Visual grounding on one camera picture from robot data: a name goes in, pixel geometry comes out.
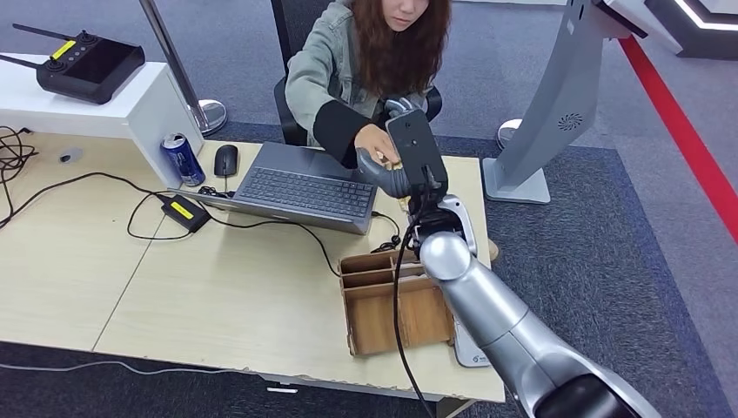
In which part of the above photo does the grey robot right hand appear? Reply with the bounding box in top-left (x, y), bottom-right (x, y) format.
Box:
top-left (352, 96), bottom-right (417, 201)

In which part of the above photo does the person's right hand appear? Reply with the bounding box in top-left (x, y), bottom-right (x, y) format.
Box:
top-left (352, 123), bottom-right (402, 166)

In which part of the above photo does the person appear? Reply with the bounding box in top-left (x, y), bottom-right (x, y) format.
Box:
top-left (285, 0), bottom-right (453, 170)

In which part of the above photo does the white card reader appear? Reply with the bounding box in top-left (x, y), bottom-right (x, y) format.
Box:
top-left (453, 319), bottom-right (492, 369)

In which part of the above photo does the grey laptop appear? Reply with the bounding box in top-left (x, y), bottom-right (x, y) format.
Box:
top-left (167, 141), bottom-right (382, 236)

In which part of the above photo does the black office chair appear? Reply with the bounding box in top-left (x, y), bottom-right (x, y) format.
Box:
top-left (269, 0), bottom-right (444, 148)

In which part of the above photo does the chrome stanchion base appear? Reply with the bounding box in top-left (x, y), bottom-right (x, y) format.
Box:
top-left (496, 118), bottom-right (524, 152)

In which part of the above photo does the wooden compartment organizer box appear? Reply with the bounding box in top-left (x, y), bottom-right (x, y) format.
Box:
top-left (338, 248), bottom-right (457, 358)

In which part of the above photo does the black computer mouse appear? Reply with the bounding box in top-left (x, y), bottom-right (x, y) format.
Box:
top-left (213, 144), bottom-right (240, 179)

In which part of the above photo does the grey kiosk stand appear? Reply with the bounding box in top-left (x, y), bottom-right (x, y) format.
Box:
top-left (482, 0), bottom-right (684, 206)

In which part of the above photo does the blue drink can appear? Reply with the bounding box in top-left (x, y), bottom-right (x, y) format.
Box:
top-left (160, 132), bottom-right (207, 188)

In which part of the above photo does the black power adapter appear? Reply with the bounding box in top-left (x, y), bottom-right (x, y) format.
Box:
top-left (158, 194), bottom-right (212, 234)

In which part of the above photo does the white cabinet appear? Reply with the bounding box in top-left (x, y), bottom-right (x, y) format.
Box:
top-left (0, 52), bottom-right (205, 190)

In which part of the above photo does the black remote controller with antennas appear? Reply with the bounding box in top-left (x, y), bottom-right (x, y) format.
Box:
top-left (0, 24), bottom-right (147, 106)

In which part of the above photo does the black platform with light strip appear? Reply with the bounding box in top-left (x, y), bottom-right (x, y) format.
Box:
top-left (644, 0), bottom-right (738, 61)

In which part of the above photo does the black laptop charging cable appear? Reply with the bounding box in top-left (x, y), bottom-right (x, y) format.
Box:
top-left (203, 210), bottom-right (403, 278)

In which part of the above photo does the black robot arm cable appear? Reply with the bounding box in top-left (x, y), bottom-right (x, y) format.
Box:
top-left (391, 172), bottom-right (443, 418)

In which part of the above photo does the black mouse cable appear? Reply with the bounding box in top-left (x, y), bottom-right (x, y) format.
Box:
top-left (197, 174), bottom-right (235, 200)

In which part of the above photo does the chrome stanchion post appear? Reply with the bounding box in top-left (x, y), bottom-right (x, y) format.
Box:
top-left (138, 0), bottom-right (230, 138)

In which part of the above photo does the black power cable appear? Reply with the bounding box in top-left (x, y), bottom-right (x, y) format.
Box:
top-left (0, 171), bottom-right (194, 242)

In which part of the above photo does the white cable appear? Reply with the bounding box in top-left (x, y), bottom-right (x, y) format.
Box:
top-left (0, 360), bottom-right (256, 377)

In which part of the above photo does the black cable tangle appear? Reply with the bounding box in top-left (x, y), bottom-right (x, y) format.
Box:
top-left (0, 125), bottom-right (41, 225)

